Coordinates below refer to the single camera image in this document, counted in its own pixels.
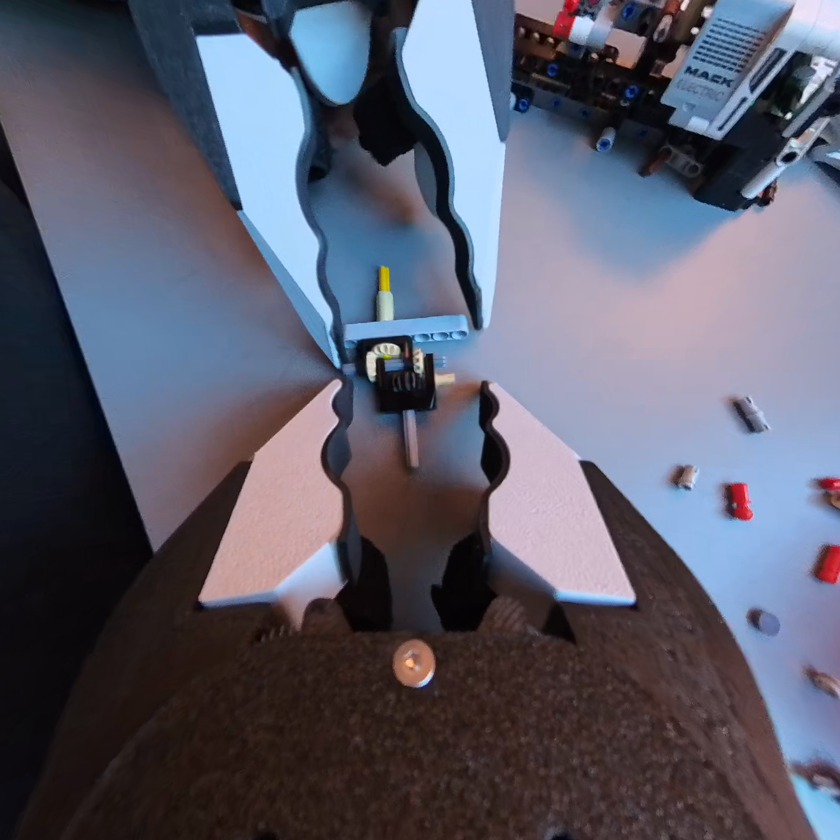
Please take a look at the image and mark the scattered small lego pieces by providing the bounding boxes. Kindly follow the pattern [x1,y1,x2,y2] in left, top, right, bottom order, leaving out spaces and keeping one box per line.
[672,394,840,795]

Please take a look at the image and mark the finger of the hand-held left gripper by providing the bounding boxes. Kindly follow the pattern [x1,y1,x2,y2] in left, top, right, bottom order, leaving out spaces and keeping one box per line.
[394,0,508,331]
[196,25,352,368]

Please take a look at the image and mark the grey black lego gear assembly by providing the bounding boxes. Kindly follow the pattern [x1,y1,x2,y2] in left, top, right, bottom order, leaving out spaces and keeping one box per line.
[343,264,470,470]

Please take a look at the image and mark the white black lego truck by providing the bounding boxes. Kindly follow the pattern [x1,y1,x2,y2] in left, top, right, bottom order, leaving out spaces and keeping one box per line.
[512,0,840,212]

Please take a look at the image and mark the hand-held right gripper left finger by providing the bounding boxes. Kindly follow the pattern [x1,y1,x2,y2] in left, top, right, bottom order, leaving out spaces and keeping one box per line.
[197,378,355,627]

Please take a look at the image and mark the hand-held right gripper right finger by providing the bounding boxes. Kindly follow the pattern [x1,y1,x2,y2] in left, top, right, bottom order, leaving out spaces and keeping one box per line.
[479,379,637,627]

